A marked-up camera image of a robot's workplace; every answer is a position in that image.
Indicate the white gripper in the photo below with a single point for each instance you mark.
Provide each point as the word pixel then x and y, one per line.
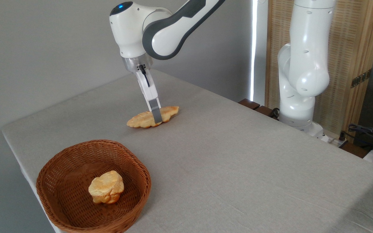
pixel 147 87

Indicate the long croissant bread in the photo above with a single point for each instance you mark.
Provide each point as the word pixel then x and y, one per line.
pixel 141 120

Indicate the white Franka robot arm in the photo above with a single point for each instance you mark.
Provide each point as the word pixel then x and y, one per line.
pixel 131 29

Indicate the round bread roll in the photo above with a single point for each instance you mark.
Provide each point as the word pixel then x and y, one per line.
pixel 106 187

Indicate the brown wicker basket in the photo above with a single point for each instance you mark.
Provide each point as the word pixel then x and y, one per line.
pixel 63 181

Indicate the grey tablecloth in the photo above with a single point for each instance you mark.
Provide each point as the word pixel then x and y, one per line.
pixel 238 168

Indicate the metal screen hinge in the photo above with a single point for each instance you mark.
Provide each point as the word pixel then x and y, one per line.
pixel 361 78

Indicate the bamboo folding screen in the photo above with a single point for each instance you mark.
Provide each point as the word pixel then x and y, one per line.
pixel 355 38

